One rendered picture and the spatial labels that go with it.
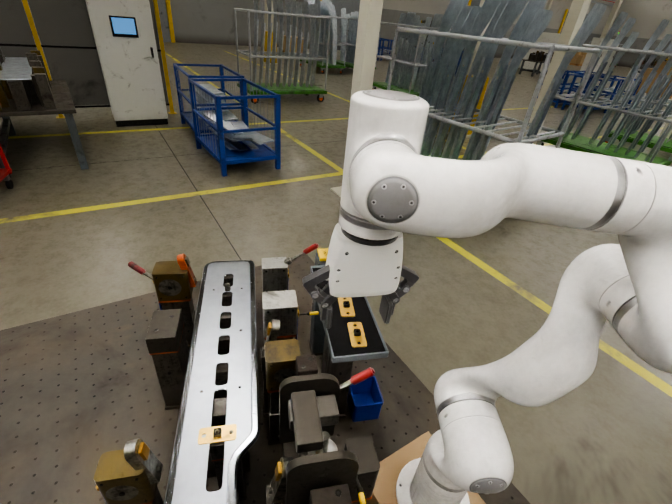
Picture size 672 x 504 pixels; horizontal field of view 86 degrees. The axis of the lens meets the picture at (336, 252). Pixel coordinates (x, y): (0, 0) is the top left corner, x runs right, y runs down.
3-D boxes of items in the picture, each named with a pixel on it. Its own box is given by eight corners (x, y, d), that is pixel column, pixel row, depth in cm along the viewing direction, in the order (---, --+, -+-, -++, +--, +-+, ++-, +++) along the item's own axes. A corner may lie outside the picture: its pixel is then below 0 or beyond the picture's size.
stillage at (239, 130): (196, 148, 540) (187, 78, 489) (247, 143, 580) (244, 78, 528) (222, 176, 459) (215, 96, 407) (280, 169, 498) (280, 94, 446)
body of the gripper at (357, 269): (398, 207, 51) (385, 272, 57) (327, 208, 49) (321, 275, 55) (419, 235, 45) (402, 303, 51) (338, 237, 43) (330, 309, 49)
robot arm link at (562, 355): (432, 453, 72) (419, 382, 86) (480, 467, 75) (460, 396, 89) (666, 284, 46) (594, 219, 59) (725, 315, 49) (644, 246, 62)
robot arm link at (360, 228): (397, 192, 50) (393, 212, 52) (334, 192, 48) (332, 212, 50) (420, 222, 43) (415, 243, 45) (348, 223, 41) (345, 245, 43)
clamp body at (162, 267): (165, 335, 146) (147, 261, 126) (201, 332, 149) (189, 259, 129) (161, 352, 139) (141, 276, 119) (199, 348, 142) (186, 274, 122)
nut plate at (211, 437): (197, 445, 81) (196, 442, 81) (199, 429, 84) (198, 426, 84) (236, 439, 83) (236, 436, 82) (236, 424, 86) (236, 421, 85)
